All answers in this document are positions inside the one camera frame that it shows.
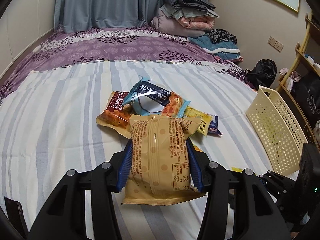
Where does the blue cracker pack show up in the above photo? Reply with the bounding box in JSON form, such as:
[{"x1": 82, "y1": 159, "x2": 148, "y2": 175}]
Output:
[{"x1": 208, "y1": 115, "x2": 223, "y2": 135}]

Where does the tan snack bag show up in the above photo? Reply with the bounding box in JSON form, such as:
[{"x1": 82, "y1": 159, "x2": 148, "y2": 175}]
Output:
[{"x1": 123, "y1": 115, "x2": 203, "y2": 206}]

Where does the yellow sandwich biscuit pack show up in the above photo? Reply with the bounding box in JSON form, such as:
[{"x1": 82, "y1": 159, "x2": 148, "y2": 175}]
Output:
[{"x1": 184, "y1": 106, "x2": 211, "y2": 136}]

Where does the red brown snack bag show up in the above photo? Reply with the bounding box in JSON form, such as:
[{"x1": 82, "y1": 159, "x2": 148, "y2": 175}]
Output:
[{"x1": 96, "y1": 91, "x2": 133, "y2": 139}]

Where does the light blue bread bag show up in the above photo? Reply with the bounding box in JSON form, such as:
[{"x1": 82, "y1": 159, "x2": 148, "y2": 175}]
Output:
[{"x1": 122, "y1": 77, "x2": 190, "y2": 118}]

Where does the black phone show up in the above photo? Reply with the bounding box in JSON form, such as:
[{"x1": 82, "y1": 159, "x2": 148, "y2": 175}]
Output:
[{"x1": 4, "y1": 197, "x2": 29, "y2": 239}]

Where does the cream perforated plastic basket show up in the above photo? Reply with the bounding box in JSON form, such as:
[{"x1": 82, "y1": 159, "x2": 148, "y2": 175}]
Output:
[{"x1": 246, "y1": 86, "x2": 308, "y2": 176}]

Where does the black Lanwei shopping bag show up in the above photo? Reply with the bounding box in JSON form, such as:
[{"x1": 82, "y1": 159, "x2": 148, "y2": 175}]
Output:
[{"x1": 291, "y1": 72, "x2": 320, "y2": 129}]

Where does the wooden shelf unit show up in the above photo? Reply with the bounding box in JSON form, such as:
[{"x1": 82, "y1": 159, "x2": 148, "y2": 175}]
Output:
[{"x1": 277, "y1": 13, "x2": 319, "y2": 144}]

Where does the black backpack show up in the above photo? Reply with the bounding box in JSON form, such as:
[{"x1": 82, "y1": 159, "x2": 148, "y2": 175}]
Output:
[{"x1": 244, "y1": 59, "x2": 277, "y2": 90}]

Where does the blue white blanket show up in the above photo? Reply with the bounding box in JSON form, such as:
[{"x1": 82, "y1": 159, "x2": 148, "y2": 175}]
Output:
[{"x1": 187, "y1": 35, "x2": 243, "y2": 62}]

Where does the purple floral bed cover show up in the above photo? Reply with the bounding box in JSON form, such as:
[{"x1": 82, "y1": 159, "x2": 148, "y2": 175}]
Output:
[{"x1": 1, "y1": 25, "x2": 244, "y2": 99}]

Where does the leopard print cloth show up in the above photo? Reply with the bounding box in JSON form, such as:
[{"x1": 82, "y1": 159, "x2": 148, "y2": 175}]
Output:
[{"x1": 207, "y1": 29, "x2": 237, "y2": 45}]

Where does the white wardrobe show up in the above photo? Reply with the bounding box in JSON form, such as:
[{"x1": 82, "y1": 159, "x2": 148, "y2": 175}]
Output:
[{"x1": 1, "y1": 0, "x2": 55, "y2": 76}]

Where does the folded quilt stack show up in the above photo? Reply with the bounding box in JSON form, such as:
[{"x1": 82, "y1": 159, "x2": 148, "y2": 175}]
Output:
[{"x1": 150, "y1": 0, "x2": 219, "y2": 38}]

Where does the blue curtain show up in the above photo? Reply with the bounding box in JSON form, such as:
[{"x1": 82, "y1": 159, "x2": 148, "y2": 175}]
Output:
[{"x1": 54, "y1": 0, "x2": 207, "y2": 34}]

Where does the wall outlet plate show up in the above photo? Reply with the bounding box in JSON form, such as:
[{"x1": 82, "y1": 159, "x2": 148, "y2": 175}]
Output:
[{"x1": 268, "y1": 36, "x2": 284, "y2": 53}]

